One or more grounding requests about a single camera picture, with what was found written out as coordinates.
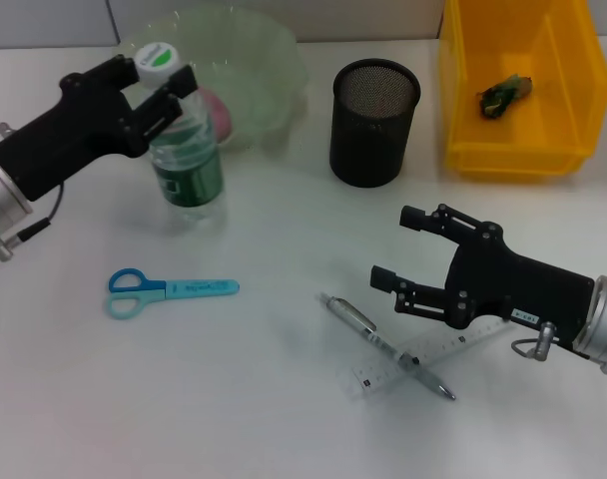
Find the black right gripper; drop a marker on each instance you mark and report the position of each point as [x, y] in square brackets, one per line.
[518, 289]

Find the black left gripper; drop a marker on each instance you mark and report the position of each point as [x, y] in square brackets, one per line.
[59, 140]

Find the clear water bottle green label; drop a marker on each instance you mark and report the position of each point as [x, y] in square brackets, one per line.
[193, 174]

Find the green silver plastic wrapper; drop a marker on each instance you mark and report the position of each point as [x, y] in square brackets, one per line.
[503, 95]

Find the silver ballpoint pen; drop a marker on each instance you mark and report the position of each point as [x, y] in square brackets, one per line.
[363, 324]

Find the transparent plastic ruler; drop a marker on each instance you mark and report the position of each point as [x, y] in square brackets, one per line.
[383, 371]

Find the green translucent fruit bowl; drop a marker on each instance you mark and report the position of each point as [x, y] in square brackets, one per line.
[263, 60]

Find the black mesh pen holder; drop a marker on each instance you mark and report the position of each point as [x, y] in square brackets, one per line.
[368, 140]

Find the blue scissors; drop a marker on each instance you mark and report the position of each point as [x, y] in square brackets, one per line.
[203, 288]

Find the yellow plastic bin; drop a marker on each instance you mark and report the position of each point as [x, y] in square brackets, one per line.
[533, 130]

